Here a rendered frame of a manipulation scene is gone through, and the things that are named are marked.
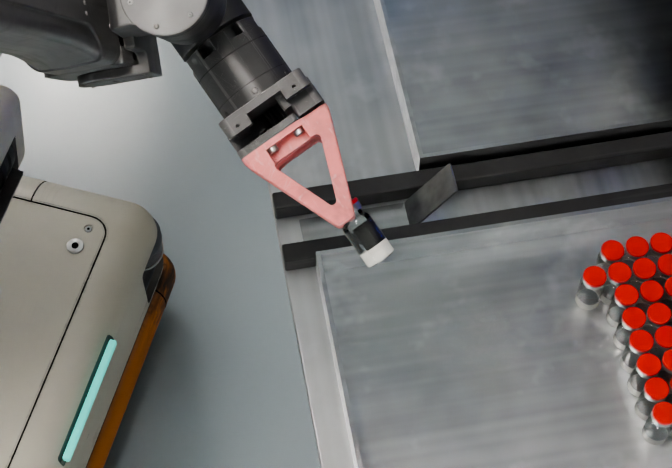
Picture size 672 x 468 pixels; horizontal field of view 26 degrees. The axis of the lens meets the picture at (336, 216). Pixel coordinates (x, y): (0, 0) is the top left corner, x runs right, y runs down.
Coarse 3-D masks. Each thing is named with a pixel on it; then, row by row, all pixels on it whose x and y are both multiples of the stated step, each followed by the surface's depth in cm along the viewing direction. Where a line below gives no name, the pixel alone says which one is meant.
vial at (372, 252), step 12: (360, 204) 99; (360, 216) 99; (348, 228) 99; (360, 228) 99; (372, 228) 99; (360, 240) 99; (372, 240) 99; (384, 240) 99; (360, 252) 99; (372, 252) 99; (384, 252) 99; (372, 264) 99
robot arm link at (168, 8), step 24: (120, 0) 91; (144, 0) 91; (168, 0) 91; (192, 0) 91; (216, 0) 93; (120, 24) 91; (144, 24) 91; (168, 24) 91; (192, 24) 91; (216, 24) 95; (144, 48) 99; (96, 72) 100; (120, 72) 99; (144, 72) 99
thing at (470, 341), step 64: (320, 256) 130; (448, 256) 133; (512, 256) 133; (576, 256) 133; (384, 320) 130; (448, 320) 130; (512, 320) 130; (576, 320) 130; (384, 384) 127; (448, 384) 127; (512, 384) 127; (576, 384) 127; (384, 448) 124; (448, 448) 124; (512, 448) 124; (576, 448) 124; (640, 448) 124
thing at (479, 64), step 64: (384, 0) 149; (448, 0) 149; (512, 0) 149; (576, 0) 149; (640, 0) 149; (448, 64) 145; (512, 64) 145; (576, 64) 145; (640, 64) 145; (448, 128) 141; (512, 128) 141; (576, 128) 141; (640, 128) 137
